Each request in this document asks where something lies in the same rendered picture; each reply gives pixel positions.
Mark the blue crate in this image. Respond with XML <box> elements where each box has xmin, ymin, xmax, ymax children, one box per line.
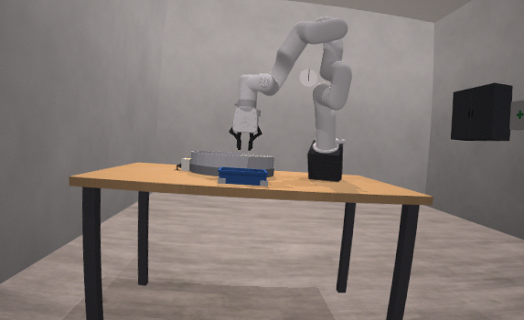
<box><xmin>218</xmin><ymin>167</ymin><xmax>268</xmax><ymax>186</ymax></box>

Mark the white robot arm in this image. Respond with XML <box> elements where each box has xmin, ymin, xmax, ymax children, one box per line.
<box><xmin>235</xmin><ymin>16</ymin><xmax>352</xmax><ymax>154</ymax></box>

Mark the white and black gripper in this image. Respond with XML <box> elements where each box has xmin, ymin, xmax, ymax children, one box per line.
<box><xmin>229</xmin><ymin>106</ymin><xmax>262</xmax><ymax>151</ymax></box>

